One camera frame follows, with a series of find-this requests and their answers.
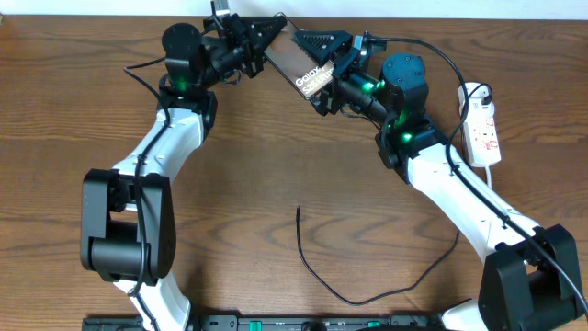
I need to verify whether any black USB charging cable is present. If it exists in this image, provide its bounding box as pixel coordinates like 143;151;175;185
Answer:
295;82;494;307

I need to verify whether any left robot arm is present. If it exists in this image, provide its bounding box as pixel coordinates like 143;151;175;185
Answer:
80;14;288;330

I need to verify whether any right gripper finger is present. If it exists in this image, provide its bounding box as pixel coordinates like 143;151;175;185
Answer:
311;89;338;116
293;30;353;66

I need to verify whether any white power strip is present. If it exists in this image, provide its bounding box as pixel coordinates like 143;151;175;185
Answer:
463;82;502;168

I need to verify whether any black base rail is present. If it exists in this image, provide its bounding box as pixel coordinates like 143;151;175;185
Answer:
82;313;442;331

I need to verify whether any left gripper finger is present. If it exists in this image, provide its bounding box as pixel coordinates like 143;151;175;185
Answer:
236;59;264;79
241;16;287;51

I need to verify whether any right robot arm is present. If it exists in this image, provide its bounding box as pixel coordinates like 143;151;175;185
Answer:
293;30;587;330

